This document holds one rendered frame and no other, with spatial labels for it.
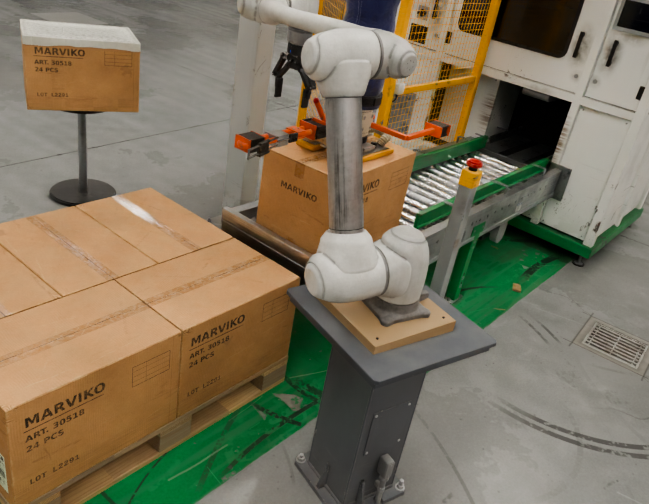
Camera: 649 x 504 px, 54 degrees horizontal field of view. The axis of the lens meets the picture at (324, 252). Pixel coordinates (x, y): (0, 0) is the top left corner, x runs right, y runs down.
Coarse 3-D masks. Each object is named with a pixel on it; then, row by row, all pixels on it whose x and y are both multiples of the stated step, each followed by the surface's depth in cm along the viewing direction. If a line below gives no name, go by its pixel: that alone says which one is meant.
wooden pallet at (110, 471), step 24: (240, 384) 256; (264, 384) 271; (216, 408) 258; (168, 432) 233; (192, 432) 245; (120, 456) 230; (144, 456) 231; (72, 480) 204; (96, 480) 219; (120, 480) 223
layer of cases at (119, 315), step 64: (0, 256) 236; (64, 256) 243; (128, 256) 250; (192, 256) 258; (256, 256) 266; (0, 320) 204; (64, 320) 209; (128, 320) 215; (192, 320) 220; (256, 320) 246; (0, 384) 180; (64, 384) 184; (128, 384) 205; (192, 384) 232; (0, 448) 183; (64, 448) 195
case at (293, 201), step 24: (288, 144) 273; (264, 168) 269; (288, 168) 261; (312, 168) 254; (384, 168) 272; (408, 168) 291; (264, 192) 273; (288, 192) 265; (312, 192) 257; (384, 192) 282; (264, 216) 278; (288, 216) 269; (312, 216) 261; (384, 216) 292; (288, 240) 273; (312, 240) 265
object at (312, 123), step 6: (300, 120) 252; (306, 120) 255; (312, 120) 257; (318, 120) 256; (306, 126) 251; (312, 126) 249; (318, 126) 252; (324, 126) 251; (318, 132) 251; (324, 132) 254; (312, 138) 251; (318, 138) 251
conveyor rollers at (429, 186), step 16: (448, 160) 415; (464, 160) 419; (480, 160) 429; (496, 160) 432; (416, 176) 380; (432, 176) 384; (448, 176) 388; (496, 176) 405; (416, 192) 361; (432, 192) 365; (448, 192) 369; (416, 208) 343; (400, 224) 319; (432, 224) 328
